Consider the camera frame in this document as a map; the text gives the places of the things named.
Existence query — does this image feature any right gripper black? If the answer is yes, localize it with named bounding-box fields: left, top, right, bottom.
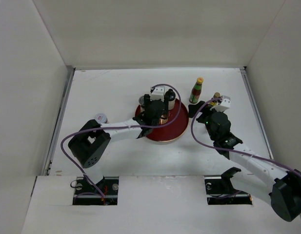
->
left=188, top=100, right=225, bottom=141

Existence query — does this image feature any red sauce bottle green label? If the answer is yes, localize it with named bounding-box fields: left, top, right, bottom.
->
left=189, top=77, right=204, bottom=104

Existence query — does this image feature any white lid spice jar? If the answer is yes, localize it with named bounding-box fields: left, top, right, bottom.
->
left=94, top=113, right=108, bottom=123

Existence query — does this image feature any white bottle black cap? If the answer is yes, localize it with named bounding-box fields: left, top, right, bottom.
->
left=164, top=89, right=176, bottom=110

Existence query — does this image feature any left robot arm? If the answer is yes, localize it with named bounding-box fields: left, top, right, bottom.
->
left=68, top=94, right=169, bottom=195

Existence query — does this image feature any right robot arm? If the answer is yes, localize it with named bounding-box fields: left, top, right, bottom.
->
left=188, top=96, right=301, bottom=222

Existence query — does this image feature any red round tray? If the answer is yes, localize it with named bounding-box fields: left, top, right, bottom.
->
left=146, top=99, right=189, bottom=142

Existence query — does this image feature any small yellow label bottle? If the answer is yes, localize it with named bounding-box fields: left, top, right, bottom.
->
left=210, top=92, right=221, bottom=106

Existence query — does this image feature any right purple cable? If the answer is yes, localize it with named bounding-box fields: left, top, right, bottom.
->
left=190, top=97, right=301, bottom=181

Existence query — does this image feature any purple cable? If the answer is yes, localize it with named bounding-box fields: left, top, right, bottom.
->
left=190, top=97, right=301, bottom=181
left=61, top=84, right=182, bottom=199

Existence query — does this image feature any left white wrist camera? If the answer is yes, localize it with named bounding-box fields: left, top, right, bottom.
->
left=150, top=86, right=165, bottom=101

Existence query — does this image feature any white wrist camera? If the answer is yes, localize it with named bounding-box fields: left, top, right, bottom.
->
left=150, top=86, right=165, bottom=101
left=213, top=96, right=231, bottom=112

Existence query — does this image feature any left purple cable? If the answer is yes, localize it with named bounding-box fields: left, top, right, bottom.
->
left=61, top=84, right=182, bottom=199

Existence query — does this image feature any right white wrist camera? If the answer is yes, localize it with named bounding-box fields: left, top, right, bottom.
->
left=213, top=96, right=231, bottom=112

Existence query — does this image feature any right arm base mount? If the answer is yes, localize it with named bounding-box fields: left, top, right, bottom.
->
left=204, top=167, right=252, bottom=205

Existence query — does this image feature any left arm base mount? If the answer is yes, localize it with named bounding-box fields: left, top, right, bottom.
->
left=70, top=177, right=119, bottom=206

